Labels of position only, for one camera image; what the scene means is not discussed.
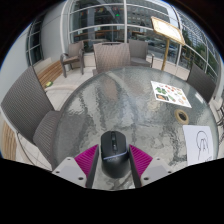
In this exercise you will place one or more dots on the printed picture menu sheet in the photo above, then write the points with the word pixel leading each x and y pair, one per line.
pixel 170 94

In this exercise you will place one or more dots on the gold menu sign stand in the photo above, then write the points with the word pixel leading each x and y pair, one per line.
pixel 168 30

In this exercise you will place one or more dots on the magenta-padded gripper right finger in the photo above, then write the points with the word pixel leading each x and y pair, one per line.
pixel 140 160

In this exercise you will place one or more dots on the black computer mouse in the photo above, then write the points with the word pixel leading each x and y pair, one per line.
pixel 114 153

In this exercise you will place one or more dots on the grey wicker armchair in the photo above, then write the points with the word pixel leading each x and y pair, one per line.
pixel 74 53
pixel 138 50

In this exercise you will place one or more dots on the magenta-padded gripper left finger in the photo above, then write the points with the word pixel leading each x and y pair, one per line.
pixel 86 160

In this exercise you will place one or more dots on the tan tape roll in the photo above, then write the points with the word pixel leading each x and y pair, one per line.
pixel 176 116

